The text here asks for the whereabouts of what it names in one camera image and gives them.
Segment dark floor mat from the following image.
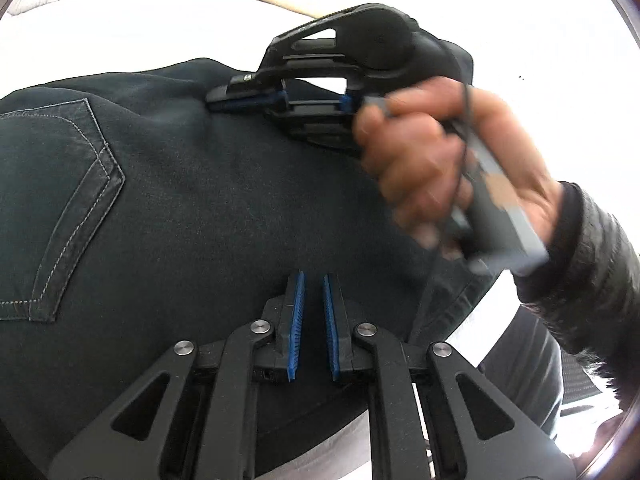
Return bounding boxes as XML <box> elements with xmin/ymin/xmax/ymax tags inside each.
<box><xmin>562</xmin><ymin>354</ymin><xmax>618</xmax><ymax>403</ymax></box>

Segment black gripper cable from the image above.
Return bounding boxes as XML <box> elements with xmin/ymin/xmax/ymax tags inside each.
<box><xmin>409</xmin><ymin>82</ymin><xmax>476</xmax><ymax>346</ymax></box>

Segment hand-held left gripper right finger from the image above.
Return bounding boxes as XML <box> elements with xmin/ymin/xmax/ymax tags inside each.
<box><xmin>322</xmin><ymin>274</ymin><xmax>577</xmax><ymax>480</ymax></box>

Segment dark denim pants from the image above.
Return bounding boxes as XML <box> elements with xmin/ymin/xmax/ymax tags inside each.
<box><xmin>0</xmin><ymin>57</ymin><xmax>497</xmax><ymax>480</ymax></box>

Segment person's right hand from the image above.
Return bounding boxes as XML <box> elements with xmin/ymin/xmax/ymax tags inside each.
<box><xmin>352</xmin><ymin>76</ymin><xmax>567</xmax><ymax>262</ymax></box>

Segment person's right forearm black sleeve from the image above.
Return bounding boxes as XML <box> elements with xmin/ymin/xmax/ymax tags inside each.
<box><xmin>514</xmin><ymin>180</ymin><xmax>640</xmax><ymax>401</ymax></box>

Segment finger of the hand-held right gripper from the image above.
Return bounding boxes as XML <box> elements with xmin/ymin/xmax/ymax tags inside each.
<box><xmin>264</xmin><ymin>94</ymin><xmax>362</xmax><ymax>157</ymax></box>
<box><xmin>206</xmin><ymin>6</ymin><xmax>352</xmax><ymax>114</ymax></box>

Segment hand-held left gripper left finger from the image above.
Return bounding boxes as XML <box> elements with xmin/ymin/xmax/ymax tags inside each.
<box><xmin>47</xmin><ymin>270</ymin><xmax>307</xmax><ymax>480</ymax></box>

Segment person's grey trouser leg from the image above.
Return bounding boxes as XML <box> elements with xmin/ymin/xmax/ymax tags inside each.
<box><xmin>476</xmin><ymin>316</ymin><xmax>567</xmax><ymax>442</ymax></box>

